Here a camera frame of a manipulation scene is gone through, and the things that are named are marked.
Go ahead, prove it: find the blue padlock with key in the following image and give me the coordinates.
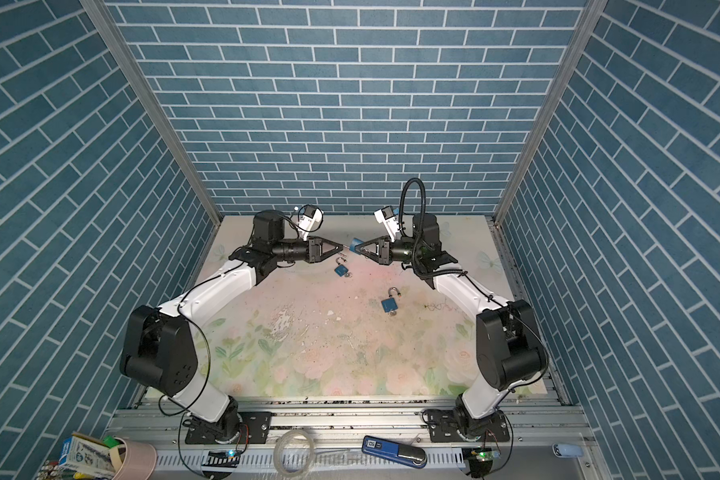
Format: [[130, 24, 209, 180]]
[[349, 238, 364, 254]]

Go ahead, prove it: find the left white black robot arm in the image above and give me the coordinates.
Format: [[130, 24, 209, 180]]
[[119, 205, 342, 443]]

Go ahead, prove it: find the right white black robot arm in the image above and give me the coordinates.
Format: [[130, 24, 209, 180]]
[[355, 206, 549, 442]]

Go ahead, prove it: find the far blue padlock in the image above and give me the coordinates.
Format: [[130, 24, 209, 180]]
[[334, 256, 352, 278]]

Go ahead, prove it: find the right blue padlock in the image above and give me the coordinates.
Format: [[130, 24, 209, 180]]
[[381, 287, 401, 316]]

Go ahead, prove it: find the floral table mat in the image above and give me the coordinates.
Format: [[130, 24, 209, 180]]
[[194, 250, 479, 399]]

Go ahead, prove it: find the blue black handheld device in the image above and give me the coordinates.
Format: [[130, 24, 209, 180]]
[[361, 435, 428, 469]]

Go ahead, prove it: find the small light blue object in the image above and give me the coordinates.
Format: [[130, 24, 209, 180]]
[[552, 443, 584, 459]]

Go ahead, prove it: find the pink cup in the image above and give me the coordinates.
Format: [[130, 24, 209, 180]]
[[110, 437, 157, 480]]

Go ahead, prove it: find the white blue cardboard box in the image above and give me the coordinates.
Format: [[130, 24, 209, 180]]
[[59, 435, 116, 479]]

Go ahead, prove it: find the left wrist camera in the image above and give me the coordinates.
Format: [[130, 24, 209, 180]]
[[295, 204, 324, 241]]

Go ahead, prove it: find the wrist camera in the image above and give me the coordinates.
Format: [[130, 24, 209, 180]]
[[374, 206, 401, 241], [295, 204, 324, 241]]

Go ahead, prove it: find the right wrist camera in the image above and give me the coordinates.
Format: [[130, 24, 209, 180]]
[[374, 206, 401, 241]]

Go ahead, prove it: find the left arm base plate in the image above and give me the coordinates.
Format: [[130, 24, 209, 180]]
[[182, 410, 273, 445]]

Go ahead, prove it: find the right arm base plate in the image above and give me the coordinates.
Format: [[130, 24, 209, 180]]
[[420, 407, 511, 443]]

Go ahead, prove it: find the aluminium rail frame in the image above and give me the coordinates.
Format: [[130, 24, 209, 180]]
[[106, 395, 610, 479]]

